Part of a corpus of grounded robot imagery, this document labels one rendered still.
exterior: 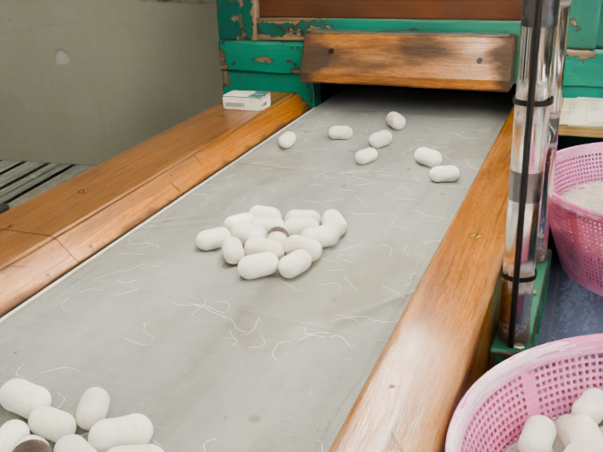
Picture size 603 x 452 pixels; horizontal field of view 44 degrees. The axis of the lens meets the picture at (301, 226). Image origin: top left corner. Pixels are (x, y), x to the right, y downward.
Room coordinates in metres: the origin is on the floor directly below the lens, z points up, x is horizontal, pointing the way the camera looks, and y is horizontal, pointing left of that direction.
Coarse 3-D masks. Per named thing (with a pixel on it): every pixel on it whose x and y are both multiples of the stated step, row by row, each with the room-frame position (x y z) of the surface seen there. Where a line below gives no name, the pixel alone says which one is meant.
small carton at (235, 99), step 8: (224, 96) 1.06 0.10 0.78; (232, 96) 1.05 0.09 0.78; (240, 96) 1.05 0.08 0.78; (248, 96) 1.05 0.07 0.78; (256, 96) 1.05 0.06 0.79; (264, 96) 1.05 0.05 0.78; (224, 104) 1.06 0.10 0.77; (232, 104) 1.05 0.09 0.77; (240, 104) 1.05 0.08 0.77; (248, 104) 1.04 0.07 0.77; (256, 104) 1.04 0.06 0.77; (264, 104) 1.05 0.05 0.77
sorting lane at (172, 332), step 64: (320, 128) 1.03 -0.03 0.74; (384, 128) 1.01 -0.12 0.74; (448, 128) 1.00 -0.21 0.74; (192, 192) 0.78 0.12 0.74; (256, 192) 0.78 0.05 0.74; (320, 192) 0.77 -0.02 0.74; (384, 192) 0.76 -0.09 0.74; (448, 192) 0.75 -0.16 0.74; (128, 256) 0.62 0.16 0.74; (192, 256) 0.61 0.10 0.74; (320, 256) 0.60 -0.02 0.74; (384, 256) 0.60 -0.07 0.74; (0, 320) 0.51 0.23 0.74; (64, 320) 0.51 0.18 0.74; (128, 320) 0.50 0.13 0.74; (192, 320) 0.50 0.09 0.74; (256, 320) 0.49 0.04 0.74; (320, 320) 0.49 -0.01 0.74; (384, 320) 0.49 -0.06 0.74; (0, 384) 0.42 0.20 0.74; (64, 384) 0.42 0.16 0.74; (128, 384) 0.42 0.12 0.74; (192, 384) 0.41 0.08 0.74; (256, 384) 0.41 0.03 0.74; (320, 384) 0.41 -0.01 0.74; (192, 448) 0.35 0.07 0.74; (256, 448) 0.35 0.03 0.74; (320, 448) 0.35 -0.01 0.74
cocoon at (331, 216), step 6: (330, 210) 0.66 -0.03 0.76; (336, 210) 0.66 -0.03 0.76; (324, 216) 0.66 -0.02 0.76; (330, 216) 0.65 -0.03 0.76; (336, 216) 0.64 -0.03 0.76; (342, 216) 0.65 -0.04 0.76; (324, 222) 0.65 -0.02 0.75; (330, 222) 0.64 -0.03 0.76; (336, 222) 0.64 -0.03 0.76; (342, 222) 0.64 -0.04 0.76; (336, 228) 0.64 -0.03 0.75; (342, 228) 0.64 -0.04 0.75; (342, 234) 0.64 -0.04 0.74
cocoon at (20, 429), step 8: (8, 424) 0.36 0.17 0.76; (16, 424) 0.36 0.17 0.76; (24, 424) 0.36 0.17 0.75; (0, 432) 0.35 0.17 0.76; (8, 432) 0.35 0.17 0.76; (16, 432) 0.35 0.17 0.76; (24, 432) 0.35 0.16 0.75; (0, 440) 0.34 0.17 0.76; (8, 440) 0.34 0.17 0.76; (16, 440) 0.35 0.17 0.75; (0, 448) 0.34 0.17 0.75; (8, 448) 0.34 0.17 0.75
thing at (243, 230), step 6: (240, 222) 0.64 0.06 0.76; (246, 222) 0.64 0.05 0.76; (234, 228) 0.63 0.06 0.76; (240, 228) 0.63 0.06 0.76; (246, 228) 0.63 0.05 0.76; (252, 228) 0.63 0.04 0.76; (258, 228) 0.63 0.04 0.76; (234, 234) 0.63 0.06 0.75; (240, 234) 0.63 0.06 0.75; (246, 234) 0.62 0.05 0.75; (252, 234) 0.62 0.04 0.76; (258, 234) 0.62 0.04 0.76; (264, 234) 0.62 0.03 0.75; (240, 240) 0.63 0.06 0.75; (246, 240) 0.62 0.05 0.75
